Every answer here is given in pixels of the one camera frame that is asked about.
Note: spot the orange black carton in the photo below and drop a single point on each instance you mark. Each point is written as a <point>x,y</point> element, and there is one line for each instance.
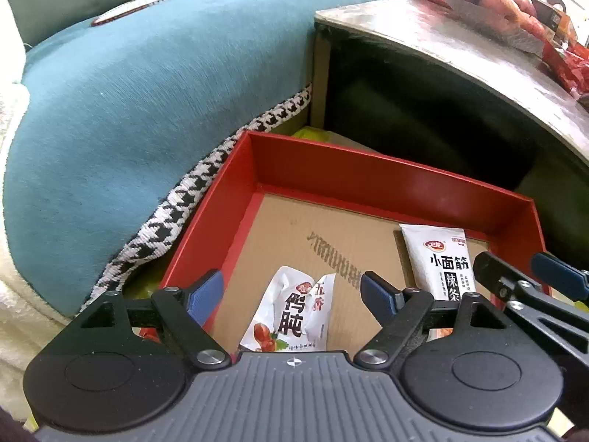
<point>554,16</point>

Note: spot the orange red apple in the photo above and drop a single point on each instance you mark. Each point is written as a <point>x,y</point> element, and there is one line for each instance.
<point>499,7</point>

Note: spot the red white racket frame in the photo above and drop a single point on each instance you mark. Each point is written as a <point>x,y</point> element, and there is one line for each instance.
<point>138,5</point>

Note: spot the grey coffee table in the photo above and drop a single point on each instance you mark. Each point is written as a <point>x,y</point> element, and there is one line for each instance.
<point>414,32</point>

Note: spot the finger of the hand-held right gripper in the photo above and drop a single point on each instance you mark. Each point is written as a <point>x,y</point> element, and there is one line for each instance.
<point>561,269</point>
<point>506,276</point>

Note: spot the clear glass fruit bowl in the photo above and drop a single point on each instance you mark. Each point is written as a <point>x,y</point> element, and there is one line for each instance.
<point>487,25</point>

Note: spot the white black-print snack packet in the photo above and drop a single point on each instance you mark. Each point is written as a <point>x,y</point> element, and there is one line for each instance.
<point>437,262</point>

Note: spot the red cardboard box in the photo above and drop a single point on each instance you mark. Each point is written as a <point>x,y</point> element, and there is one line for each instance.
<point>368,184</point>

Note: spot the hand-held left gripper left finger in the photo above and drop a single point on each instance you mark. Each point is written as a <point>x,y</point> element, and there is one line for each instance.
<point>208,297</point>

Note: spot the white fuzzy cloth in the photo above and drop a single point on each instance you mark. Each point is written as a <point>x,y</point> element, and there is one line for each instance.
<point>18,285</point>

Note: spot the teal blanket with houndstooth trim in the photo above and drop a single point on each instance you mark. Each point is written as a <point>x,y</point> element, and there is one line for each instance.
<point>138,124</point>

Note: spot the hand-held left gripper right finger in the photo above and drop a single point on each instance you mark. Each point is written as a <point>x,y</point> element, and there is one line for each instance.
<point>377,294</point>

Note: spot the white red-print snack packet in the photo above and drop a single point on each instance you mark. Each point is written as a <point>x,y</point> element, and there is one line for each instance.
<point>285,317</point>

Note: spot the red crinkled snack bag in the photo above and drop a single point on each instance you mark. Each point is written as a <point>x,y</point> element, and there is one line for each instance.
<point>570,69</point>

